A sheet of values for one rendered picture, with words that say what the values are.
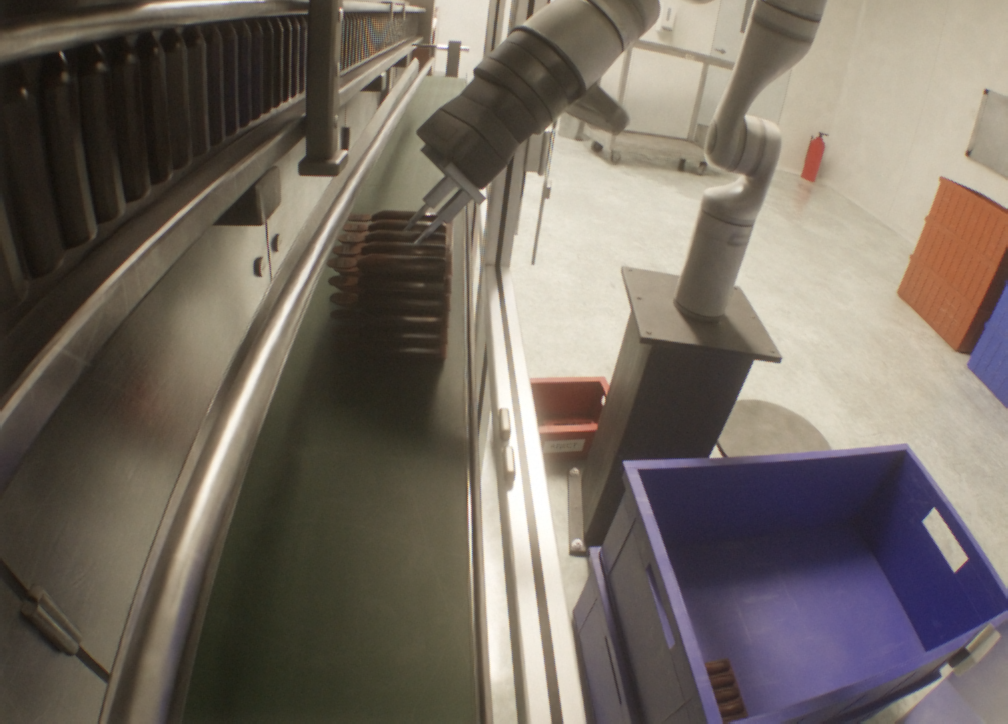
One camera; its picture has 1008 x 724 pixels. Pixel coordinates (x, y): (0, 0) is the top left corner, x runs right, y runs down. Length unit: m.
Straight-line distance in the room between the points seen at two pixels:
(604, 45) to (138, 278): 0.35
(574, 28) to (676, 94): 4.90
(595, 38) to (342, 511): 0.37
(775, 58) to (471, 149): 0.48
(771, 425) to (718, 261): 0.53
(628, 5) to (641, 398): 0.64
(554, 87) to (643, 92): 4.80
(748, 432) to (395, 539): 0.98
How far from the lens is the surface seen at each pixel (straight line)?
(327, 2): 0.40
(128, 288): 0.20
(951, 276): 3.21
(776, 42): 0.75
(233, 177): 0.29
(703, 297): 0.88
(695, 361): 0.89
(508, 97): 0.41
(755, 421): 1.27
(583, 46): 0.43
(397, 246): 0.42
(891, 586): 1.17
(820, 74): 6.04
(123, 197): 0.22
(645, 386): 0.90
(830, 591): 1.07
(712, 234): 0.85
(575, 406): 1.46
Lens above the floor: 0.95
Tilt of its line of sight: 34 degrees down
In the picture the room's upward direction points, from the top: 8 degrees clockwise
